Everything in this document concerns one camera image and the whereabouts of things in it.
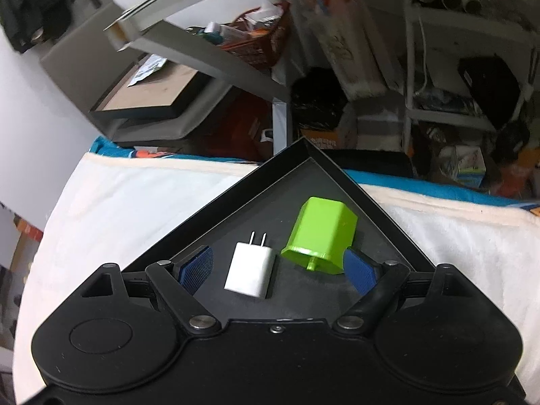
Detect black picture frame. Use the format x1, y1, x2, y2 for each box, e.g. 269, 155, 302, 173
88, 55, 212, 119

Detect teal printed small box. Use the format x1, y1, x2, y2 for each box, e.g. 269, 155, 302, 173
447, 145, 487, 188

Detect dark hanging clothes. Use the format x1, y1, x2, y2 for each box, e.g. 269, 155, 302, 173
0, 0, 72, 55

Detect grey desk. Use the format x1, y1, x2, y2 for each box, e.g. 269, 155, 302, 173
103, 0, 293, 157

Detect white plug charger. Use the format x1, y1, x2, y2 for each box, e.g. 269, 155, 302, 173
223, 231, 276, 299

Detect white tote bag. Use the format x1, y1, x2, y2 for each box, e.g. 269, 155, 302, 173
291, 0, 406, 100

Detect white metal rack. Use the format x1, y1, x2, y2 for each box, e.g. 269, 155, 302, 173
401, 0, 540, 155

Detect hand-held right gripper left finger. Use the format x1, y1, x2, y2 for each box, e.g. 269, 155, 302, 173
80, 245, 221, 339

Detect black plastic bag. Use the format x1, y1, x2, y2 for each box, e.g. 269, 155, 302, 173
291, 77, 349, 131

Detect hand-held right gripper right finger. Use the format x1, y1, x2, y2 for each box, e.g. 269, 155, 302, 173
332, 248, 476, 340

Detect green plastic cup toy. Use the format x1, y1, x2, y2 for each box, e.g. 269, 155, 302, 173
280, 196, 359, 276

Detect black shallow tray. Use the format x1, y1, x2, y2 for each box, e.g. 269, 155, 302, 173
120, 136, 437, 321

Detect orange storage basket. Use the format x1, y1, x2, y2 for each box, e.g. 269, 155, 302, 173
219, 6, 292, 71

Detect white printed paper bag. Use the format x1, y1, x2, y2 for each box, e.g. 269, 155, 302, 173
128, 55, 168, 87

